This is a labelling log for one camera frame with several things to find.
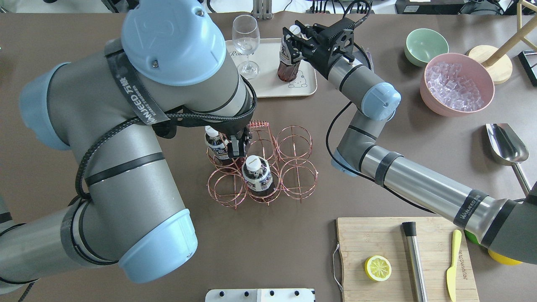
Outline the copper wire bottle basket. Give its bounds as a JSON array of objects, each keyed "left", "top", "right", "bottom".
[{"left": 207, "top": 120, "right": 318, "bottom": 208}]

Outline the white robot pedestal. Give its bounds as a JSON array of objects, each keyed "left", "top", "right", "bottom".
[{"left": 205, "top": 287, "right": 316, "bottom": 302}]

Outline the tea bottle three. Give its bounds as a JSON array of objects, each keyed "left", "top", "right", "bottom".
[{"left": 205, "top": 126, "right": 234, "bottom": 166}]

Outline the yellow plastic knife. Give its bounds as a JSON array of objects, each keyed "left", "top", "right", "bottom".
[{"left": 446, "top": 229, "right": 462, "bottom": 302}]

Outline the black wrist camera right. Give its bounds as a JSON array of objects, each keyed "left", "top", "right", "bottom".
[{"left": 329, "top": 17, "right": 355, "bottom": 48}]

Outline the wooden glass drying tree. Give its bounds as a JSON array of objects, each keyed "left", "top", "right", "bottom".
[{"left": 466, "top": 0, "right": 537, "bottom": 85}]

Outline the green lime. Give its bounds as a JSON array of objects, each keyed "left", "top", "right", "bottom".
[{"left": 464, "top": 230, "right": 480, "bottom": 245}]

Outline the tea bottle one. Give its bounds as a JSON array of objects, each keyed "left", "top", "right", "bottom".
[{"left": 277, "top": 25, "right": 301, "bottom": 82}]

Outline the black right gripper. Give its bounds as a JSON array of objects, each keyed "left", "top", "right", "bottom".
[{"left": 282, "top": 20, "right": 355, "bottom": 78}]

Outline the steel ice scoop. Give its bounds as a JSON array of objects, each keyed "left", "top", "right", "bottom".
[{"left": 485, "top": 123, "right": 531, "bottom": 196}]

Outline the cream rabbit tray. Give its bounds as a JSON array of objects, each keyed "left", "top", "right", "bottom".
[{"left": 248, "top": 38, "right": 317, "bottom": 98}]

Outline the clear wine glass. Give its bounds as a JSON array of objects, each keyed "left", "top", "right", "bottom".
[{"left": 232, "top": 15, "right": 260, "bottom": 80}]

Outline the lemon half slice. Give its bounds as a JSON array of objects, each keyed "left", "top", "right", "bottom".
[{"left": 364, "top": 255, "right": 392, "bottom": 281}]

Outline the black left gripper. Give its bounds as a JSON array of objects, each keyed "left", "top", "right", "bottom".
[{"left": 227, "top": 130, "right": 252, "bottom": 159}]

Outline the steel muddler black tip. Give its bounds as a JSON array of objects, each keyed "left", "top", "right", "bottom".
[{"left": 401, "top": 221, "right": 428, "bottom": 302}]

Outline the green empty bowl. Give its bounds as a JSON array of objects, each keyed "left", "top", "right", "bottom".
[{"left": 404, "top": 28, "right": 449, "bottom": 67}]

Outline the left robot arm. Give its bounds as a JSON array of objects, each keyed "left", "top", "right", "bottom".
[{"left": 1, "top": 0, "right": 257, "bottom": 294}]

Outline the bamboo cutting board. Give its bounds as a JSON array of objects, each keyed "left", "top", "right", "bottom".
[{"left": 336, "top": 217, "right": 455, "bottom": 302}]

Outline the pink bowl of ice cubes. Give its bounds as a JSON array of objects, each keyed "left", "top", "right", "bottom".
[{"left": 420, "top": 53, "right": 495, "bottom": 117}]

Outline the whole yellow lemon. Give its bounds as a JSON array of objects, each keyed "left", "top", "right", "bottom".
[{"left": 487, "top": 249, "right": 522, "bottom": 266}]

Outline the tea bottle two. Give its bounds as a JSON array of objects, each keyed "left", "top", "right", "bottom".
[{"left": 241, "top": 155, "right": 276, "bottom": 202}]

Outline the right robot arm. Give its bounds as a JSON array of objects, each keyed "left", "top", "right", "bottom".
[{"left": 282, "top": 18, "right": 537, "bottom": 264}]

